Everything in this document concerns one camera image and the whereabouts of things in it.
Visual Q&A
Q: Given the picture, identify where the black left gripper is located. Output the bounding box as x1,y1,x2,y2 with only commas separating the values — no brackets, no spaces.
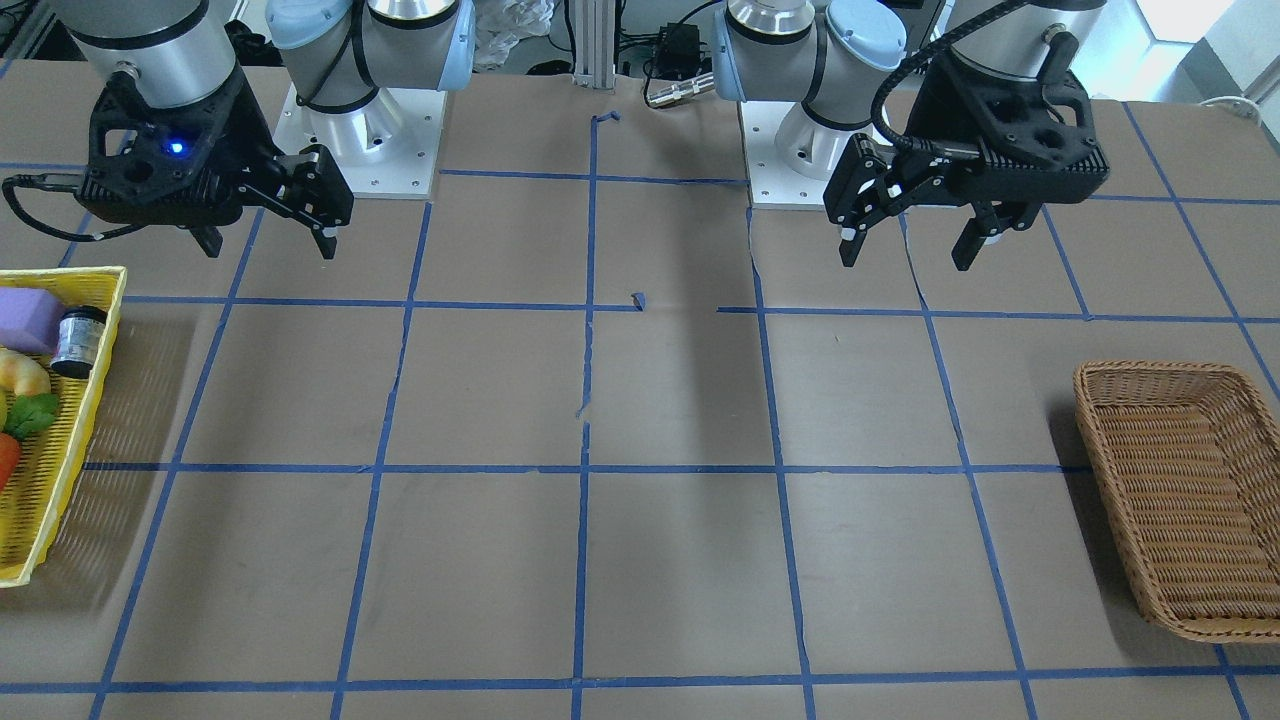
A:
824,50,1111,272

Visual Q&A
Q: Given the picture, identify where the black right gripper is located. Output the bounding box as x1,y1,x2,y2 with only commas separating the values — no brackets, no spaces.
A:
76,68,355,260

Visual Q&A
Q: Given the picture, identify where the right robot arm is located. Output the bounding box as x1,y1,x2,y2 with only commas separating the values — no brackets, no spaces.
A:
45,1,476,259

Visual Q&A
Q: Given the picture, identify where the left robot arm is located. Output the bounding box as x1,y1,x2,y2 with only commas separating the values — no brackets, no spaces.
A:
712,1,1111,272

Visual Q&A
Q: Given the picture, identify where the small dark jar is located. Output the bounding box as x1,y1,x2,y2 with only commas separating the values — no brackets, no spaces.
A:
50,305,108,380

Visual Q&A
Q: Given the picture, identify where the yellow plastic basket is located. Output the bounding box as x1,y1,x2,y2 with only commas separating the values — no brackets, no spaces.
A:
1,266,128,588

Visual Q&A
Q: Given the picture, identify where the purple sponge block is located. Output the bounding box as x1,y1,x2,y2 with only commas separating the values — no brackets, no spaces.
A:
1,287,67,355

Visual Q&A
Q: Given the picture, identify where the toy croissant bread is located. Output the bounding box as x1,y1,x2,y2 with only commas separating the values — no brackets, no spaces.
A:
1,347,52,397

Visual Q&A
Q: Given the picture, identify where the toy carrot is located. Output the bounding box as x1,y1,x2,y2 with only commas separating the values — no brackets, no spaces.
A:
0,432,22,491

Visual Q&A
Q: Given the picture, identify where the brown wicker basket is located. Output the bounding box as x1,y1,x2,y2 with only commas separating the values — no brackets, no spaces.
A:
1073,360,1279,644

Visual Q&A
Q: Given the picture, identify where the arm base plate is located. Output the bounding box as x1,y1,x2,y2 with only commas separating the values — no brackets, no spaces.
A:
739,101,890,211
273,88,451,201

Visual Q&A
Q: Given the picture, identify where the aluminium frame post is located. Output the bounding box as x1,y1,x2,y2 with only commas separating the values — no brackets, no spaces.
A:
567,1,618,94

